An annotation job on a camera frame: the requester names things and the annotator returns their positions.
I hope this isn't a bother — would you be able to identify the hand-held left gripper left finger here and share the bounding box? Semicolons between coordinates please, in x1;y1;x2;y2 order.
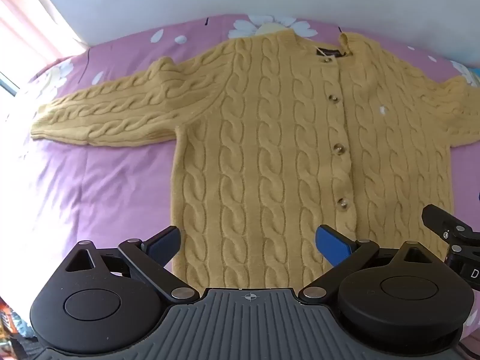
66;226;200;305

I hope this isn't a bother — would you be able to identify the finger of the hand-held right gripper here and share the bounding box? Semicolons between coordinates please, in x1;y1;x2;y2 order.
422;204;474;249

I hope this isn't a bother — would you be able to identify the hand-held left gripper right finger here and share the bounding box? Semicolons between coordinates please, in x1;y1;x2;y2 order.
298;224;436;304

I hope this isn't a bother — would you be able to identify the yellow cable-knit cardigan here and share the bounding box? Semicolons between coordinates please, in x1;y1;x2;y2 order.
30;32;480;290

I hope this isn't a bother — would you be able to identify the pink floral bed sheet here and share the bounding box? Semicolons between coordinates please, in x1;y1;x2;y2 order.
0;13;480;357

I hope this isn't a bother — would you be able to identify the pale pink curtain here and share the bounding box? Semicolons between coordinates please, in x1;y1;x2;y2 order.
0;0;89;96

